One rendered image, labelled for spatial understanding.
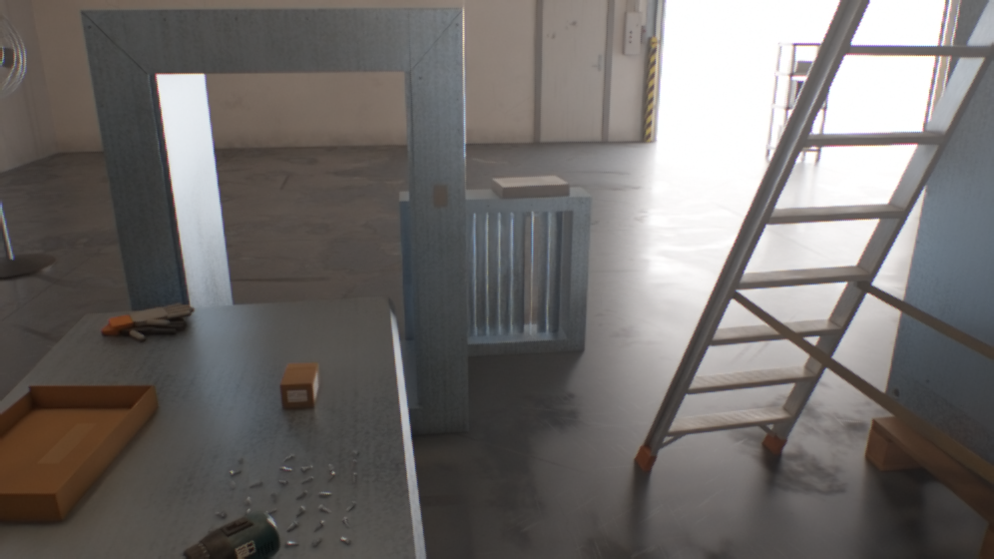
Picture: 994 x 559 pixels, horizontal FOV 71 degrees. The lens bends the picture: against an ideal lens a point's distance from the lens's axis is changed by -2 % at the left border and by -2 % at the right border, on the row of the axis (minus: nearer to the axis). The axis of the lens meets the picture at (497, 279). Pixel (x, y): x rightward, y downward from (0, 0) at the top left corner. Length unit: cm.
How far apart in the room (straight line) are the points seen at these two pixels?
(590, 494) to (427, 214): 112
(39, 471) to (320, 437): 56
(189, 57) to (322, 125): 789
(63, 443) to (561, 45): 931
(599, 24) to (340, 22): 830
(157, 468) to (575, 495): 142
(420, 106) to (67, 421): 140
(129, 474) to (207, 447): 16
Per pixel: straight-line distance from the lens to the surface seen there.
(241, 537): 101
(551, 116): 1048
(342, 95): 1031
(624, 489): 258
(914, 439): 289
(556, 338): 352
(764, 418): 270
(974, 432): 273
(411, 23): 244
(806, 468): 287
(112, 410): 190
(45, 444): 183
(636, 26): 1059
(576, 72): 1050
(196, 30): 253
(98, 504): 158
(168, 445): 171
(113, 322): 236
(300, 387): 174
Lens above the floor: 148
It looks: 19 degrees down
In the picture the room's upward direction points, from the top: straight up
